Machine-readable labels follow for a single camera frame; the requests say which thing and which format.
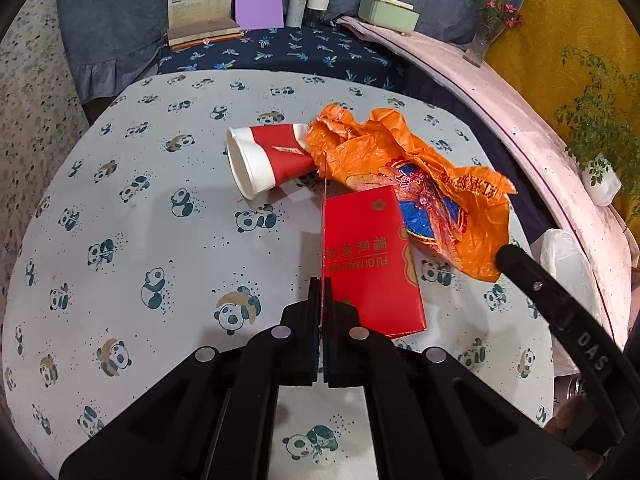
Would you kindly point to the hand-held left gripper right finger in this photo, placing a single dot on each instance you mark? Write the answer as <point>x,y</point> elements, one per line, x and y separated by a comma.
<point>345,345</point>

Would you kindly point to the blue-grey fabric cover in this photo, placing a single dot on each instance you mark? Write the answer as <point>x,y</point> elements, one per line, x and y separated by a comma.
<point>125,10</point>

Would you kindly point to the glass jar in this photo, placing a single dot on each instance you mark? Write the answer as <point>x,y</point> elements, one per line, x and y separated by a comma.
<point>576,390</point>

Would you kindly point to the glass vase with pink flowers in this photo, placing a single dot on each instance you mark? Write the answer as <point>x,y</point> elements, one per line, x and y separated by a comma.
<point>480,45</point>

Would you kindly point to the pale green tissue box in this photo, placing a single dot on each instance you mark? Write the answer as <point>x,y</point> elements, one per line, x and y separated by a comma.
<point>387,15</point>

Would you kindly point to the orange plastic bag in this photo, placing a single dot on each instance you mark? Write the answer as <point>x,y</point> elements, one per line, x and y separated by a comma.
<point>360,150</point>

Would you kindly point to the pink cloth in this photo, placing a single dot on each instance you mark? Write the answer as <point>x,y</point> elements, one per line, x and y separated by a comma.
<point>500,90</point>

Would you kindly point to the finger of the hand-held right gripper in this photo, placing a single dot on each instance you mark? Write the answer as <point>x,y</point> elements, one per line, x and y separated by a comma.
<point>525,272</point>

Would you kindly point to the red and white paper cup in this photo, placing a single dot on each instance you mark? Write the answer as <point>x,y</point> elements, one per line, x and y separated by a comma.
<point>280,157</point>

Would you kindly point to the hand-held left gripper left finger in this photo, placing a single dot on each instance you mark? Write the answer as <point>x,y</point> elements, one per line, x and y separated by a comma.
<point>300,340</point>

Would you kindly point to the beige open card box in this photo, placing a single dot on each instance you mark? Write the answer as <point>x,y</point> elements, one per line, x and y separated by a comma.
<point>200,5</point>

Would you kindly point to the bin with white bag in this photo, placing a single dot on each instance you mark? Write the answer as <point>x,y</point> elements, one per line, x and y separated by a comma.
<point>560,255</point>

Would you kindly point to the dark blue patterned cloth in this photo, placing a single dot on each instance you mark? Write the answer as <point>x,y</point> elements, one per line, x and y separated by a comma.
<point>300,52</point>

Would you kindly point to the yellow cloth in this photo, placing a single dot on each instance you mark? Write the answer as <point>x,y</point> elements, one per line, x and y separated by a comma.
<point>560,10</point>

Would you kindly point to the green plant in white pot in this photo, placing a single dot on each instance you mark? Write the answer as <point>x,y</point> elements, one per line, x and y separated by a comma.
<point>602,187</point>

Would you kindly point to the red paper envelope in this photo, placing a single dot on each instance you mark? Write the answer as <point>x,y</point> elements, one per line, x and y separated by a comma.
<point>370,260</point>

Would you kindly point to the white jar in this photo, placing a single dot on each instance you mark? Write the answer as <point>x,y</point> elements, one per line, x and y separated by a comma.
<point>319,0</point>

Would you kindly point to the purple notebook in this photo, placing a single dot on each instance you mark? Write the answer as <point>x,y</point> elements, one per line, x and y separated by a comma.
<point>258,2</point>

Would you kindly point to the slim white bottle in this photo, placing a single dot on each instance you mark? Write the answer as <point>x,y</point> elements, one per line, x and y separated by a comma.
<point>296,5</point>

